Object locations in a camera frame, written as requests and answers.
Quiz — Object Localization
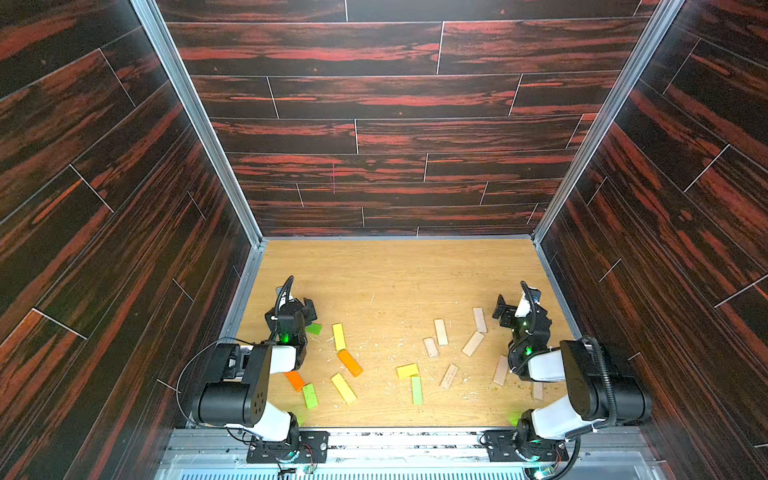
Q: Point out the natural wood block neck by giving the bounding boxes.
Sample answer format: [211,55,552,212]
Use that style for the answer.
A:
[473,307,488,334]
[434,319,449,346]

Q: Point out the natural wood block diagonal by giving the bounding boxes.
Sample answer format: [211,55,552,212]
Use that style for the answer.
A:
[462,331,485,357]

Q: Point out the natural wood block neck top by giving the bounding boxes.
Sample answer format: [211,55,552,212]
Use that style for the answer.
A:
[434,319,449,346]

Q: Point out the short natural wood block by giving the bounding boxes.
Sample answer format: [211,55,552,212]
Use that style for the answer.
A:
[423,337,439,358]

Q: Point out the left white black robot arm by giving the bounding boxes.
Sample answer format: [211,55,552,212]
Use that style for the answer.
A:
[177,298,317,451]

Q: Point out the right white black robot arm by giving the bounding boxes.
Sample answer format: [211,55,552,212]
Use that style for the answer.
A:
[487,282,652,463]

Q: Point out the yellow block upper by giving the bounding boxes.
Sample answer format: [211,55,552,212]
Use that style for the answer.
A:
[332,323,346,352]

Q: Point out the orange block lower left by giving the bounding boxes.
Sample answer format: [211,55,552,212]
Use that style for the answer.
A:
[284,371,306,392]

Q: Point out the orange block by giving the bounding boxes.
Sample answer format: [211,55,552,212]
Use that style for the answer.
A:
[337,349,363,377]
[284,371,306,392]

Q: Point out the orange block centre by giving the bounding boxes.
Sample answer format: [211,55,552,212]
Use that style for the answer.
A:
[337,349,363,377]

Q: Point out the light green block left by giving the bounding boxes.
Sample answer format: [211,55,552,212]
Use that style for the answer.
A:
[302,383,319,410]

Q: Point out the light green block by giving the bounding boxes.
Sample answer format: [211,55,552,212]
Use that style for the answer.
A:
[410,375,423,405]
[302,383,319,410]

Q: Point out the yellow block lower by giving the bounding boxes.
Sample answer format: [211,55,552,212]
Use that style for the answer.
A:
[331,373,357,404]

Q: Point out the natural wood block printed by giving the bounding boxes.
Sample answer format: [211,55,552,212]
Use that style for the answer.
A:
[440,364,459,390]

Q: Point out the light green block centre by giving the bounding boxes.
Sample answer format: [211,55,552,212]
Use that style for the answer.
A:
[410,375,423,405]

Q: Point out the short yellow block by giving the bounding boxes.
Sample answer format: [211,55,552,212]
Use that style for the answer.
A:
[396,363,420,380]

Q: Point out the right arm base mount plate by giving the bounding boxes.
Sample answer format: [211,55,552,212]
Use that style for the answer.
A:
[478,430,569,464]

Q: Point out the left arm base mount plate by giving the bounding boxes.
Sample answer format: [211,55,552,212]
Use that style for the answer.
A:
[246,429,330,466]

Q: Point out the aluminium front rail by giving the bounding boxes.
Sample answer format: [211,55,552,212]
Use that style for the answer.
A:
[155,427,671,479]

